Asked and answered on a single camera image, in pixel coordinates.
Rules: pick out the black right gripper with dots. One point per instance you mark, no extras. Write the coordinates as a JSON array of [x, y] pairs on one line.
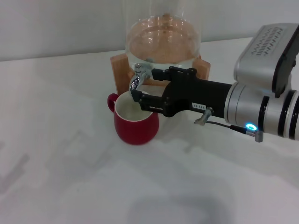
[[194, 93]]

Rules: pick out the red ceramic cup white inside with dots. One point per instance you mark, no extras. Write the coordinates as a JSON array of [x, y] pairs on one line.
[[137, 130]]

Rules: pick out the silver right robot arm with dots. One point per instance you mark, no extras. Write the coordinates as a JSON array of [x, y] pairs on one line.
[[264, 109]]

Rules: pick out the chrome faucet tap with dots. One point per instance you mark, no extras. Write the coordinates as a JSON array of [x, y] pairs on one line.
[[136, 79]]

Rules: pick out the light wooden dispenser stand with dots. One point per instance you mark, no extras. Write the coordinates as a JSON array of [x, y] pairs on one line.
[[120, 70]]

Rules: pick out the clear glass water dispenser jar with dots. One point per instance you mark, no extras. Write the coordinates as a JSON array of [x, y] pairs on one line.
[[163, 39]]

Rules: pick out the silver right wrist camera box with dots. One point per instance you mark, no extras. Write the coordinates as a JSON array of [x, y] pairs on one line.
[[266, 58]]

